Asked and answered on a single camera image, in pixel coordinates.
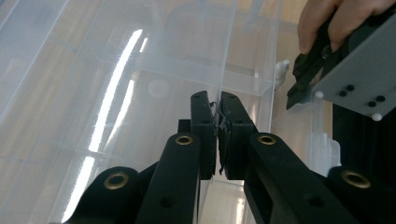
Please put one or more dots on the clear plastic storage box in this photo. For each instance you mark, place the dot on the clear plastic storage box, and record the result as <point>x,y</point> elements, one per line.
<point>93,93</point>

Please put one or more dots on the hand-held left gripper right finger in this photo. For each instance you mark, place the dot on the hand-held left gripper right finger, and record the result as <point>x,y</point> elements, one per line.
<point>233,140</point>

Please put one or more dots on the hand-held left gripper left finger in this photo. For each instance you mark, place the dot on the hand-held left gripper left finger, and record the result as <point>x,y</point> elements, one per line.
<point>205,133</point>

